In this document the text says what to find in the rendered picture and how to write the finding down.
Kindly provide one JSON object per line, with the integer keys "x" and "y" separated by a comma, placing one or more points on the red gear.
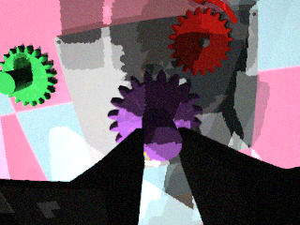
{"x": 185, "y": 41}

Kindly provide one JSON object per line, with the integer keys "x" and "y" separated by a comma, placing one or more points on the purple gear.
{"x": 160, "y": 108}

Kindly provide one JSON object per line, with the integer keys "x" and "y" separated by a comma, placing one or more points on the green gear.
{"x": 26, "y": 76}

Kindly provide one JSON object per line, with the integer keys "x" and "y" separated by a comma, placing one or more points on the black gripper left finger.
{"x": 107, "y": 193}

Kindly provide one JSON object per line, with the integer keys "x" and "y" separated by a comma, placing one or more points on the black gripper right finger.
{"x": 233, "y": 188}

